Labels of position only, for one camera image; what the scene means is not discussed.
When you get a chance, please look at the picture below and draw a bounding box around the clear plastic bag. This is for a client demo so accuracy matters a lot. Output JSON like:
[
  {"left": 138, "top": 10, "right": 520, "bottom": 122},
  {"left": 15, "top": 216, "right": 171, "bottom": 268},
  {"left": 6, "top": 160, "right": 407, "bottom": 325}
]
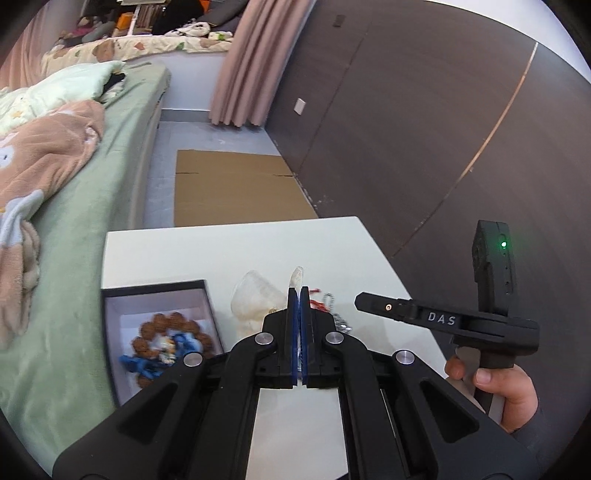
[{"left": 231, "top": 266, "right": 306, "bottom": 336}]

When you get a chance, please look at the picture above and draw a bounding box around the dark brown wardrobe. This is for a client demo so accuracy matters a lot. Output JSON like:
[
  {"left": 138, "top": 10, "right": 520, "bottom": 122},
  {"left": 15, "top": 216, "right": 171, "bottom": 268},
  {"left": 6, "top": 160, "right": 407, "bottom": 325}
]
[{"left": 264, "top": 0, "right": 591, "bottom": 335}]

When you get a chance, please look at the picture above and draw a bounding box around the black jewelry box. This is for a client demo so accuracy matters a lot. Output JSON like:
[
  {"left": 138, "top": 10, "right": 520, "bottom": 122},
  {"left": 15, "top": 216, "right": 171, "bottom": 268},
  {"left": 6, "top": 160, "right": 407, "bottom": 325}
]
[{"left": 100, "top": 279, "right": 228, "bottom": 408}]

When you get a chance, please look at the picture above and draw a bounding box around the bed with green sheet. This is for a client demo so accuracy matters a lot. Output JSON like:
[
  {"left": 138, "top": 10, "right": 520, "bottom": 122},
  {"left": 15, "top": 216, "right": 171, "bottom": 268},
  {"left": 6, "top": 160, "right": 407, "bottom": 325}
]
[{"left": 0, "top": 62, "right": 171, "bottom": 418}]

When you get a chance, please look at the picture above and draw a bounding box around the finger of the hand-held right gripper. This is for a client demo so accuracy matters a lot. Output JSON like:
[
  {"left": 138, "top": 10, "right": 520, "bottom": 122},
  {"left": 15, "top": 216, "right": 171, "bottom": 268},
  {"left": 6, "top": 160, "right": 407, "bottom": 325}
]
[{"left": 354, "top": 291, "right": 468, "bottom": 337}]

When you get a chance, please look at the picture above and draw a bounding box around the brown bead bracelet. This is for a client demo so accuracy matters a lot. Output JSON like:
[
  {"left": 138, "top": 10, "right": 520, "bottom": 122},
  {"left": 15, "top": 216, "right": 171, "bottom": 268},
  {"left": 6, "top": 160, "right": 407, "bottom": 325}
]
[{"left": 130, "top": 311, "right": 218, "bottom": 389}]

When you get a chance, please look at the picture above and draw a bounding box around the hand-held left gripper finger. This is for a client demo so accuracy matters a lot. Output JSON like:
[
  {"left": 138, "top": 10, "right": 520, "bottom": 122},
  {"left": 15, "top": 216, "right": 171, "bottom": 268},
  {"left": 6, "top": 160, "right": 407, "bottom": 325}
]
[
  {"left": 52, "top": 287, "right": 300, "bottom": 480},
  {"left": 300, "top": 287, "right": 542, "bottom": 480}
]

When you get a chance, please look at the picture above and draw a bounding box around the flat cardboard sheet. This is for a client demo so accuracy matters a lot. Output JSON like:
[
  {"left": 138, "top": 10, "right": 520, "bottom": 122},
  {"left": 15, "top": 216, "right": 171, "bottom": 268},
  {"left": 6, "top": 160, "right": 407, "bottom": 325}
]
[{"left": 173, "top": 148, "right": 320, "bottom": 228}]

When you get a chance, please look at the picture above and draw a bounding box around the cluttered shelf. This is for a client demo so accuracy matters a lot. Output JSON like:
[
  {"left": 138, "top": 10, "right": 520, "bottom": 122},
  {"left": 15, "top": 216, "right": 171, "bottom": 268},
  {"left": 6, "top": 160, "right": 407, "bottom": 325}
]
[{"left": 76, "top": 0, "right": 259, "bottom": 37}]

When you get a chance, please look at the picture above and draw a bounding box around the pink curtain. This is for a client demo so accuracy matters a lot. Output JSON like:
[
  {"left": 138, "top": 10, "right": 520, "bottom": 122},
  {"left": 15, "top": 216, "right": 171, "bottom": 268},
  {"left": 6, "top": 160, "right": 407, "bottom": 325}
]
[
  {"left": 209, "top": 0, "right": 317, "bottom": 128},
  {"left": 0, "top": 9, "right": 63, "bottom": 93}
]

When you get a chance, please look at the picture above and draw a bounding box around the floral bedding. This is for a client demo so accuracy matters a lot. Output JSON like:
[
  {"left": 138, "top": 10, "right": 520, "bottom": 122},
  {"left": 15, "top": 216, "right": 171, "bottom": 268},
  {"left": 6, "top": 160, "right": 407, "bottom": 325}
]
[{"left": 41, "top": 30, "right": 234, "bottom": 77}]

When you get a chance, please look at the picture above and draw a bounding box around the white pillow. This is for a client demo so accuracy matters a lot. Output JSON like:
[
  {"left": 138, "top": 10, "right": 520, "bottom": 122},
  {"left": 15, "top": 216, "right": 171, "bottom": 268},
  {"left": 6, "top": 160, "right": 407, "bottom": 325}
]
[{"left": 0, "top": 60, "right": 128, "bottom": 137}]

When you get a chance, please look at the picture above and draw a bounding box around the silver chain necklace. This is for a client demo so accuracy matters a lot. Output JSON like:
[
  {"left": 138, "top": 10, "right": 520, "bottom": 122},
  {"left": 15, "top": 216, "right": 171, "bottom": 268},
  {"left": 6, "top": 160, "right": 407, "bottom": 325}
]
[{"left": 320, "top": 292, "right": 354, "bottom": 334}]

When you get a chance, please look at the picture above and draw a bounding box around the pink printed blanket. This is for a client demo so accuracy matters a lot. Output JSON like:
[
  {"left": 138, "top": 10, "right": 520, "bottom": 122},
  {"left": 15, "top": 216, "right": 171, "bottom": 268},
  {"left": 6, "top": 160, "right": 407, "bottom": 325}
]
[{"left": 0, "top": 99, "right": 107, "bottom": 352}]

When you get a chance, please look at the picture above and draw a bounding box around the person's right forearm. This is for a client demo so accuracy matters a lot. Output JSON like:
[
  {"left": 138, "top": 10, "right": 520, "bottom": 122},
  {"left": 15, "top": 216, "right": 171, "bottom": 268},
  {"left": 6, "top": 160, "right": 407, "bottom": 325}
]
[{"left": 505, "top": 413, "right": 557, "bottom": 469}]

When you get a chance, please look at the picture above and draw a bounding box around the person's right hand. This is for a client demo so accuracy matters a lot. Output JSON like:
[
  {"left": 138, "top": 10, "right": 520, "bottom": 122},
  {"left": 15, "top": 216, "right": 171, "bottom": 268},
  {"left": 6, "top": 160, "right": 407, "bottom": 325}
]
[{"left": 444, "top": 357, "right": 539, "bottom": 435}]

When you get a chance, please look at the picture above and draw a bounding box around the blue tassel ornament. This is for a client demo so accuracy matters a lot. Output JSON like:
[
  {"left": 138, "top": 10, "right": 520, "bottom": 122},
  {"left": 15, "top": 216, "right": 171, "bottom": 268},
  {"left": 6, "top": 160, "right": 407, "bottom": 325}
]
[{"left": 119, "top": 333, "right": 202, "bottom": 377}]

